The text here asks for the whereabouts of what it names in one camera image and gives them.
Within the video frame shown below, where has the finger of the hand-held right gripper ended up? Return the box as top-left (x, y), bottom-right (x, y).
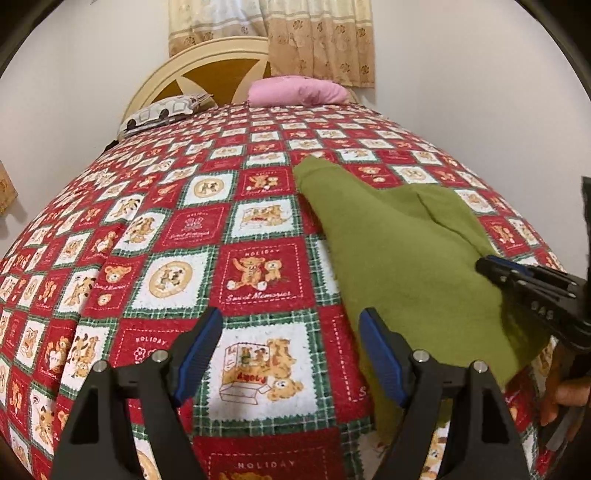
top-left (489, 272), bottom-right (571, 303)
top-left (476, 255), bottom-right (575, 289)

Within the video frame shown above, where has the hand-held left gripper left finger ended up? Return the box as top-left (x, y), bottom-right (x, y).
top-left (51, 307), bottom-right (225, 480)

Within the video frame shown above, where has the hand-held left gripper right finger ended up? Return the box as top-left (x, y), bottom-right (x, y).
top-left (359, 307), bottom-right (529, 480)

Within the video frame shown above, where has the green knitted sweater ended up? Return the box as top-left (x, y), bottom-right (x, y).
top-left (293, 156), bottom-right (550, 444)

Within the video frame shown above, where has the person's right hand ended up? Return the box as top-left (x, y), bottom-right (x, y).
top-left (539, 344), bottom-right (591, 428)

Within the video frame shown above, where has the red teddy bear printed blanket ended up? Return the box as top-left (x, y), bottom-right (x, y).
top-left (0, 102), bottom-right (570, 480)

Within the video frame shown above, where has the white patterned pillow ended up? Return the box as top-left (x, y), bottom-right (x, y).
top-left (117, 92), bottom-right (215, 139)

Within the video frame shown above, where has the pink pillow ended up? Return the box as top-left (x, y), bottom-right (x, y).
top-left (248, 77), bottom-right (352, 107)

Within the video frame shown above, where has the cream and brown bed headboard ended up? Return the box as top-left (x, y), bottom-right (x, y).
top-left (122, 37), bottom-right (358, 126)

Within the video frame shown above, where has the beige floral window curtain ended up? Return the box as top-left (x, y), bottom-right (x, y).
top-left (167, 0), bottom-right (376, 89)

